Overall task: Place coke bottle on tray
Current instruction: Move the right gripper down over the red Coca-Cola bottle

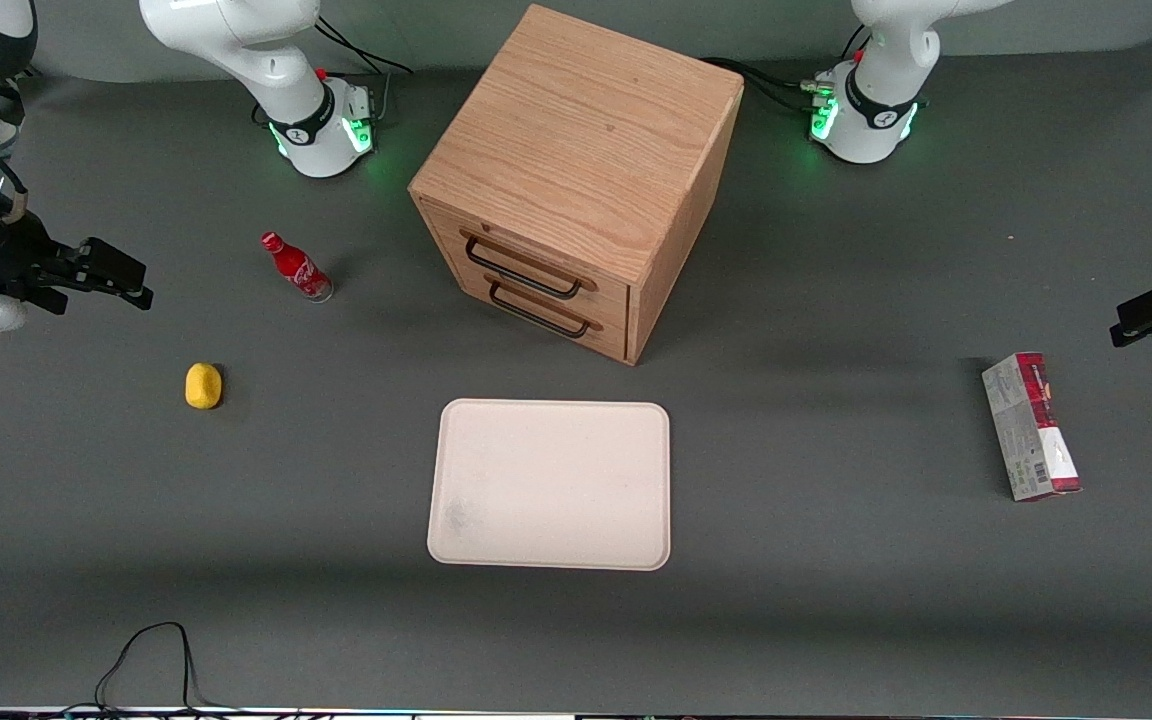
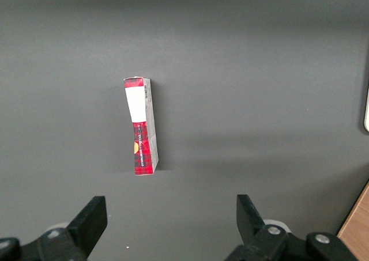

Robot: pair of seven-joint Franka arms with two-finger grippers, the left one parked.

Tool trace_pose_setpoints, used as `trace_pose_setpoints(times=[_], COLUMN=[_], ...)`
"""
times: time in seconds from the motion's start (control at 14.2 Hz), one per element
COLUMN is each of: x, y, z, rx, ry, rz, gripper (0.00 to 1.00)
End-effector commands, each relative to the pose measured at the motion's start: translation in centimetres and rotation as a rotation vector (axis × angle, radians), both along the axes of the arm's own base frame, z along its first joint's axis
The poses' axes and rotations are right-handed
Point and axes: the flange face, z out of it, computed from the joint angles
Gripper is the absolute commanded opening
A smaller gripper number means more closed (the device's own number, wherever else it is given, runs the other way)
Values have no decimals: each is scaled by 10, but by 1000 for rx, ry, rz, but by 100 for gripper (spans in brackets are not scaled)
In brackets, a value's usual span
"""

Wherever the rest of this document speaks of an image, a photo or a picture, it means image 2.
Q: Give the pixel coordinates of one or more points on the light wooden board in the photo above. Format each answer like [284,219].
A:
[357,232]

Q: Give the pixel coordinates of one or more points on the red plaid cardboard box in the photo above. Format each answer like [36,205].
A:
[142,128]

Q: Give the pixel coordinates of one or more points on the white rectangular tray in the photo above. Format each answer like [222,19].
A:
[367,111]

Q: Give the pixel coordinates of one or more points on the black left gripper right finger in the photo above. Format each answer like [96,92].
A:
[259,241]

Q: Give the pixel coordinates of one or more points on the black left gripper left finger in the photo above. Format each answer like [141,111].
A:
[83,226]

